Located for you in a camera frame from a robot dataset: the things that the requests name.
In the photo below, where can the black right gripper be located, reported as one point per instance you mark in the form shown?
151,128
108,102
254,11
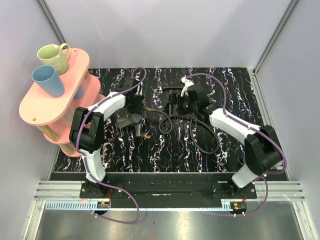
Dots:
175,98

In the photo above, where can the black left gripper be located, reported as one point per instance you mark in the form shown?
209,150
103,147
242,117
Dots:
133,118

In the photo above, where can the grey faucet with brass fittings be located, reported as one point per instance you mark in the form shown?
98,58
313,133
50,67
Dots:
135,119

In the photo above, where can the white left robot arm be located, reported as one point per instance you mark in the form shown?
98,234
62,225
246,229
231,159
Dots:
87,131

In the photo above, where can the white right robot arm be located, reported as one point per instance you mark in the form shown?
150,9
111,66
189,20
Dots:
262,149

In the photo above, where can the black marble pattern mat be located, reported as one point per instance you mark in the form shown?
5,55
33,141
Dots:
180,145

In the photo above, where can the blue plastic cup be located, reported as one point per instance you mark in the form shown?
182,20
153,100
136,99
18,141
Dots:
79,93
48,79

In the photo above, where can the pink two-tier wooden shelf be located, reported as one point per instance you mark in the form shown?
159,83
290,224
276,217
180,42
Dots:
53,116

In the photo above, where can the green ceramic mug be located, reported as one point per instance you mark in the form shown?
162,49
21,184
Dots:
56,56

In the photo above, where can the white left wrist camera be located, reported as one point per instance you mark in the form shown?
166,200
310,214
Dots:
139,90

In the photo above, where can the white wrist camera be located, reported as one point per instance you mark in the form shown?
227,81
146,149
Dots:
187,83
139,90

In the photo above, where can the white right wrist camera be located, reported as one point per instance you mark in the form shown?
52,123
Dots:
187,83

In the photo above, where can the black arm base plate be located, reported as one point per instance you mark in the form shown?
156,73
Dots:
205,189

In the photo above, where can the aluminium frame rail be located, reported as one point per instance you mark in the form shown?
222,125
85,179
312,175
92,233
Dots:
65,195

